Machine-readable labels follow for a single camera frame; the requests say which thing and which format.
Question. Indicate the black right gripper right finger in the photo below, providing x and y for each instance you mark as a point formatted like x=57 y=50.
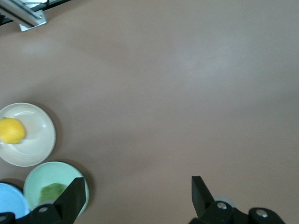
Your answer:
x=202 y=200

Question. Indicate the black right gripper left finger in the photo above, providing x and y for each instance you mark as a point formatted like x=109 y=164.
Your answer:
x=71 y=198

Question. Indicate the green lettuce leaf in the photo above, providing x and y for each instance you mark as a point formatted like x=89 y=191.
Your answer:
x=51 y=192

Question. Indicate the yellow lemon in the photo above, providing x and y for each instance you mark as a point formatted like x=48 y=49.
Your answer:
x=10 y=130

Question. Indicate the mint green round plate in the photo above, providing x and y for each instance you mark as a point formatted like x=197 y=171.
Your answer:
x=53 y=172

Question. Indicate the blue round plate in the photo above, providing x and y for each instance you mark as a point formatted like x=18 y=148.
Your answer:
x=10 y=200

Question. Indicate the white round plate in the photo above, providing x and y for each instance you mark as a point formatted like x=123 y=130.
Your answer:
x=35 y=144

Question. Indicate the aluminium post with bracket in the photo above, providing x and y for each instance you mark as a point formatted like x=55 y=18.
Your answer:
x=28 y=14

